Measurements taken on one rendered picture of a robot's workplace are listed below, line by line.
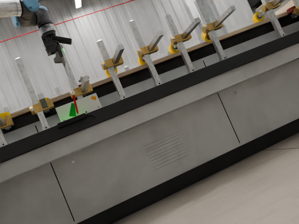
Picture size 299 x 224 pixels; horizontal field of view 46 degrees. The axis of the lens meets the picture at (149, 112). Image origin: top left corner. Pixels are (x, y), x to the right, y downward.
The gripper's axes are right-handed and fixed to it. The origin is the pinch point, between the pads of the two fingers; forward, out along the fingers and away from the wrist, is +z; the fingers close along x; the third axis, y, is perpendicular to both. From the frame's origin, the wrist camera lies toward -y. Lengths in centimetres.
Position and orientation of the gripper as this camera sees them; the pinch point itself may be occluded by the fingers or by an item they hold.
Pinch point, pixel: (65, 63)
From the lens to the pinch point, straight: 218.2
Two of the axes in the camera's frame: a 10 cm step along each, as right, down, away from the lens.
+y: -9.0, 3.5, -2.6
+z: 3.8, 9.2, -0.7
